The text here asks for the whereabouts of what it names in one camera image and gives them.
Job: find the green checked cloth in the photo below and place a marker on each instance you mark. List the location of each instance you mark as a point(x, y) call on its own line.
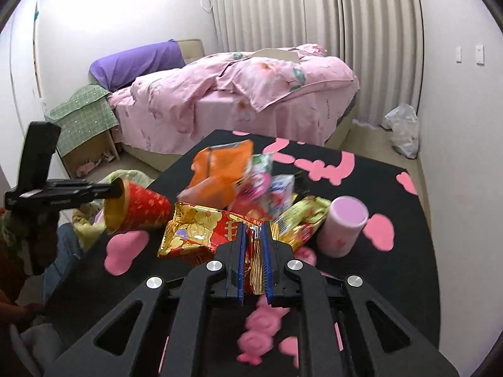
point(84, 114)

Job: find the yellow noodle packet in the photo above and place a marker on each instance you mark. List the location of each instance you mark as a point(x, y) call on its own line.
point(300, 218)

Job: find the pink floral duvet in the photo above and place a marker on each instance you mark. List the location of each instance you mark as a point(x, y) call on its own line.
point(235, 94)

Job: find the pale ribbed curtain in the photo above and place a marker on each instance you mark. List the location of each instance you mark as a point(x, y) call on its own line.
point(314, 15)

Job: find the white wall socket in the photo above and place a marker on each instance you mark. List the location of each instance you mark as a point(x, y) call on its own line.
point(479, 54)
point(459, 54)

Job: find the pink pig toy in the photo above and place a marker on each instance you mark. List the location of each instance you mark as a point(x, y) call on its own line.
point(259, 333)

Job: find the person's blue jeans leg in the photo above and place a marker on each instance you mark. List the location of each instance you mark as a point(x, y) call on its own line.
point(63, 255)

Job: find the green and pink snack packet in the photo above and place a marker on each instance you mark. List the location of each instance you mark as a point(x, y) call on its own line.
point(257, 174)

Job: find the orange snack packet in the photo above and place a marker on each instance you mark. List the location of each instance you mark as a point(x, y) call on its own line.
point(218, 172)

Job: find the red patterned paper cup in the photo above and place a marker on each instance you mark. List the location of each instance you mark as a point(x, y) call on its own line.
point(145, 206)

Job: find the wooden nightstand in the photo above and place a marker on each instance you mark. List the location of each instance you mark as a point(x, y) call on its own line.
point(88, 157)

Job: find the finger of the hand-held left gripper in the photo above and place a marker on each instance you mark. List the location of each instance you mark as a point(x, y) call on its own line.
point(108, 190)

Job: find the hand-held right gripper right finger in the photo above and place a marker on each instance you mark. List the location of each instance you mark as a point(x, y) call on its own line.
point(268, 267)

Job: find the purple pillow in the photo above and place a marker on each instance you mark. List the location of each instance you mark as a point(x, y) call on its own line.
point(133, 63)

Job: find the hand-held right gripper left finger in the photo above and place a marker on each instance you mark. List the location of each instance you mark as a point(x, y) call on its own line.
point(240, 267)

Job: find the black tablecloth with pink shapes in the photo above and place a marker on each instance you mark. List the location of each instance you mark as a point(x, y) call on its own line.
point(385, 282)

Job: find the pink cup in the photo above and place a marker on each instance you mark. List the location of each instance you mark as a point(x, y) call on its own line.
point(342, 227)

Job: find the person's left forearm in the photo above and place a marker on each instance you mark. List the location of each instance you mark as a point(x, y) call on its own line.
point(10, 267)

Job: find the beige headboard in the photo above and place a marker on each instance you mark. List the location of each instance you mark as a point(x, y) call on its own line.
point(191, 51)

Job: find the clear plastic bag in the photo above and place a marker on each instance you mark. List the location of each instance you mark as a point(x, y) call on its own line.
point(402, 131)

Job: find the white and purple snack packet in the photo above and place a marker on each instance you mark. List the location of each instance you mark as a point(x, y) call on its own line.
point(279, 196)

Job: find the gold and red snack packet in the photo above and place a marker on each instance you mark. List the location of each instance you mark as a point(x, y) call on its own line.
point(196, 231)

